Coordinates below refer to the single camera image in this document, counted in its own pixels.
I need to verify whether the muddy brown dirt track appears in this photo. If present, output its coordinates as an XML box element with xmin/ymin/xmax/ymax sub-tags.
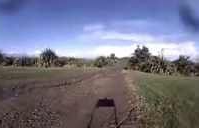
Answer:
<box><xmin>0</xmin><ymin>67</ymin><xmax>142</xmax><ymax>128</ymax></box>

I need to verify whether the clump of flax and trees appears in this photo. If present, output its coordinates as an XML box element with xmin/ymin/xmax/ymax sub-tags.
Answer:
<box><xmin>126</xmin><ymin>44</ymin><xmax>199</xmax><ymax>77</ymax></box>

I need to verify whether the row of flax bushes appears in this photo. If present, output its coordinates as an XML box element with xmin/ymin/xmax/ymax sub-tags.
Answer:
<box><xmin>0</xmin><ymin>47</ymin><xmax>122</xmax><ymax>70</ymax></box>

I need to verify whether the green grass field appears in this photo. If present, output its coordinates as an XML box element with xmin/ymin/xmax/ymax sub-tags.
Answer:
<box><xmin>0</xmin><ymin>64</ymin><xmax>105</xmax><ymax>81</ymax></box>
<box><xmin>124</xmin><ymin>69</ymin><xmax>199</xmax><ymax>128</ymax></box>

